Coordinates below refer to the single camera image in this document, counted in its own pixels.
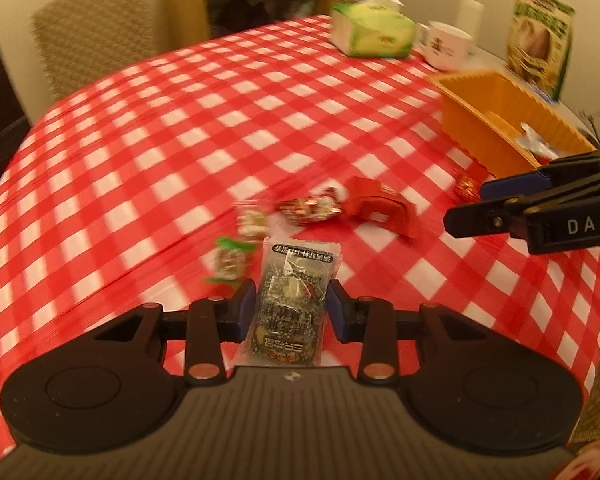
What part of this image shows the red checkered tablecloth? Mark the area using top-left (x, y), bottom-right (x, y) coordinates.
top-left (0, 14), bottom-right (600, 458)

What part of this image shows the green tissue box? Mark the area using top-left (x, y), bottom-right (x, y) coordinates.
top-left (328, 0), bottom-right (418, 58)

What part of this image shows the red white candy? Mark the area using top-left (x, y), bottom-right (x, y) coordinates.
top-left (276, 187), bottom-right (348, 226)

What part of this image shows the green standing snack bag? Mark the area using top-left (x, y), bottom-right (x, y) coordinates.
top-left (505, 0), bottom-right (577, 103)

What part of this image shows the white mug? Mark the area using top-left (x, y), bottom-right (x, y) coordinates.
top-left (416, 21), bottom-right (477, 72)

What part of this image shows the wooden shelf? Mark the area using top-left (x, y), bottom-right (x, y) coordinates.
top-left (161, 0), bottom-right (381, 41)

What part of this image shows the dark speckled snack packet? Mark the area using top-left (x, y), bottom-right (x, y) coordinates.
top-left (232, 236), bottom-right (341, 368)

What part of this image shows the large red snack packet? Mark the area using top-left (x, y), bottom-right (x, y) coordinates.
top-left (342, 176), bottom-right (421, 241)

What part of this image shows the silver green snack packet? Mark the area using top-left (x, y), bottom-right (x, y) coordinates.
top-left (517, 122), bottom-right (563, 161)

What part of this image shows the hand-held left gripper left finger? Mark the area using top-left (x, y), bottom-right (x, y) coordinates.
top-left (94, 280), bottom-right (257, 386)

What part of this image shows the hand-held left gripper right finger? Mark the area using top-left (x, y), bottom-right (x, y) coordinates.
top-left (328, 280), bottom-right (487, 386)

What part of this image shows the orange plastic tray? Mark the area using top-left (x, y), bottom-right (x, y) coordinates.
top-left (428, 71), bottom-right (598, 181)

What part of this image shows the white thermos bottle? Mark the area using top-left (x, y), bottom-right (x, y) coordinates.
top-left (452, 0), bottom-right (488, 43)

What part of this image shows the clear candy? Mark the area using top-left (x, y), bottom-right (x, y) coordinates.
top-left (234, 200), bottom-right (271, 238)

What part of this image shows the small green candy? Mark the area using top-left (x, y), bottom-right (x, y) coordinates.
top-left (202, 236), bottom-right (257, 285)

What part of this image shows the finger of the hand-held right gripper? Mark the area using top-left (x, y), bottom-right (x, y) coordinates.
top-left (444, 195), bottom-right (531, 239)
top-left (480, 146), bottom-right (600, 202)

